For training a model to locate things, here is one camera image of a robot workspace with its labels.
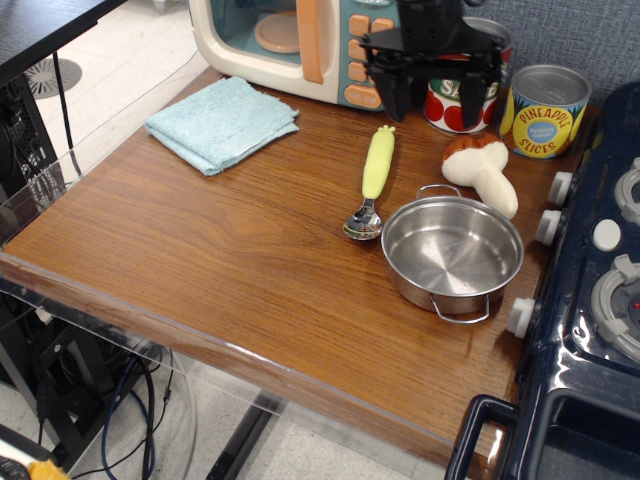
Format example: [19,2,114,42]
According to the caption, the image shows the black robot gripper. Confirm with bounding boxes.
[359,1,503,129]

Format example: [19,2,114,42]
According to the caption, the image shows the plush brown white mushroom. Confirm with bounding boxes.
[441,133,519,220]

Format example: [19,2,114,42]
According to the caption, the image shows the light blue folded napkin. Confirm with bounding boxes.
[144,77,299,176]

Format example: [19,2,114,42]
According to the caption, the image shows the tomato sauce can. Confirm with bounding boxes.
[424,16,514,133]

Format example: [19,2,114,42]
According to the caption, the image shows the pineapple slices can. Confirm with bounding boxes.
[499,64,592,160]

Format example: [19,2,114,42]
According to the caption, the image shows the toy microwave oven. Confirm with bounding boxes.
[189,0,400,111]

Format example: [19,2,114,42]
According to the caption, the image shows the small stainless steel pot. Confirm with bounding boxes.
[381,185,525,325]

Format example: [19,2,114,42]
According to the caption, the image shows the dark blue toy stove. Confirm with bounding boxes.
[446,83,639,479]

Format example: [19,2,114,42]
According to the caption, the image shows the black desk at left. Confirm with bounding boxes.
[0,0,129,201]

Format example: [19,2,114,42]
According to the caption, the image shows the yellow object bottom left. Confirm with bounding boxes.
[27,460,70,480]

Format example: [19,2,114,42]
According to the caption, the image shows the spoon with yellow handle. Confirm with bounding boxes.
[343,125,396,241]

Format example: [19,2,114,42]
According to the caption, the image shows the blue cable under table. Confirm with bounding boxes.
[101,357,156,474]

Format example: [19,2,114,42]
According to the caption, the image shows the black cable under table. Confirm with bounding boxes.
[72,349,176,480]

